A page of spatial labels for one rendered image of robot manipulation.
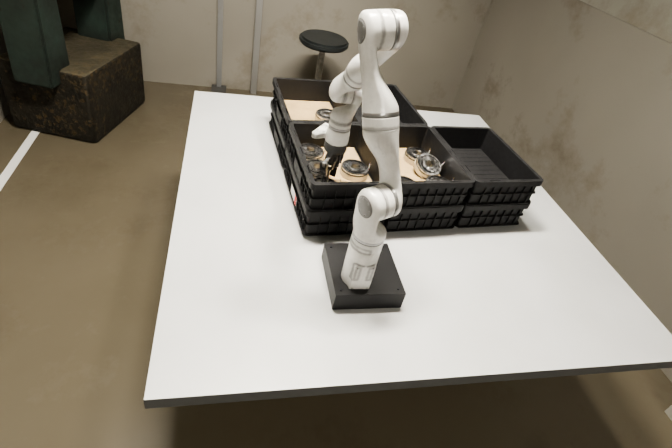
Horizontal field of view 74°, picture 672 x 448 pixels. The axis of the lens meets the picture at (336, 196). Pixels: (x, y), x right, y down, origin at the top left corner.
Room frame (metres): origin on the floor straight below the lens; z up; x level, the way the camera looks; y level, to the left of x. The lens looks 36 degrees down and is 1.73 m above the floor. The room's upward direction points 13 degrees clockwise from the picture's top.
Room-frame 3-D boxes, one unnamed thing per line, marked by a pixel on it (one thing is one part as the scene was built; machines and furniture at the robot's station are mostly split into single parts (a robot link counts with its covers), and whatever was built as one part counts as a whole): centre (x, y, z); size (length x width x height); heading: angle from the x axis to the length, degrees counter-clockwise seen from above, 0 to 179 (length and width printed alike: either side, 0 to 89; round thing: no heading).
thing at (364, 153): (1.35, 0.02, 0.87); 0.40 x 0.30 x 0.11; 23
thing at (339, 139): (1.26, 0.05, 1.05); 0.11 x 0.09 x 0.06; 69
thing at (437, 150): (1.47, -0.26, 0.87); 0.40 x 0.30 x 0.11; 23
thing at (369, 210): (0.93, -0.11, 1.01); 0.09 x 0.09 x 0.17; 41
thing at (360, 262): (0.93, -0.11, 0.85); 0.09 x 0.09 x 0.17; 16
